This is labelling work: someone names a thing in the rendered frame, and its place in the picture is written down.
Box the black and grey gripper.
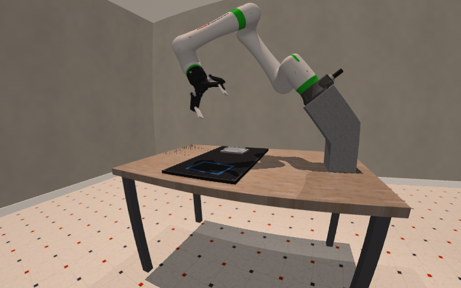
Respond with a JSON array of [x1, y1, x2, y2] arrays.
[[190, 74, 228, 119]]

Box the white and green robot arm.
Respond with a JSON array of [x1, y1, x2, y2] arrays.
[[172, 3, 343, 106]]

